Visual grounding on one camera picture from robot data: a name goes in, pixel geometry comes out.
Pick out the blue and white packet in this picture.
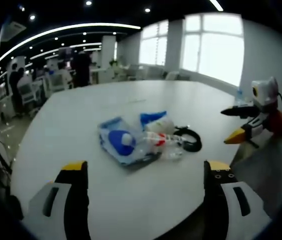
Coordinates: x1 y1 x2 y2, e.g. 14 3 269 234
140 110 176 134

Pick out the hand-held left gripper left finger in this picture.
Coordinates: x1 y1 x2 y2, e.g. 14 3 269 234
23 160 91 240

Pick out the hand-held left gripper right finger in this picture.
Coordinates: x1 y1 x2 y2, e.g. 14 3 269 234
203 160 273 240

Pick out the ceiling air conditioner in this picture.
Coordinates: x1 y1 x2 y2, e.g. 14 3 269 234
0 19 27 41

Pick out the clear water bottle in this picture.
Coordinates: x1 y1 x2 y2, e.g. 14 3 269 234
235 88 244 105

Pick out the clear plastic wrapper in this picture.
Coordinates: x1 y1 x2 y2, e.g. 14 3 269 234
160 146 184 161

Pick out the clear tube with red print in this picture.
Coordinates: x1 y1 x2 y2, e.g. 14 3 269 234
142 131 183 149

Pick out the clear bag with blue item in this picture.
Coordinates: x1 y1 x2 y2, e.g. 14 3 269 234
97 116 162 168

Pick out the white table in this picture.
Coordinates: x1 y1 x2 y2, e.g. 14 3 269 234
10 79 282 240

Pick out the white chair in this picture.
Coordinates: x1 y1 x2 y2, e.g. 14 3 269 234
17 81 41 107

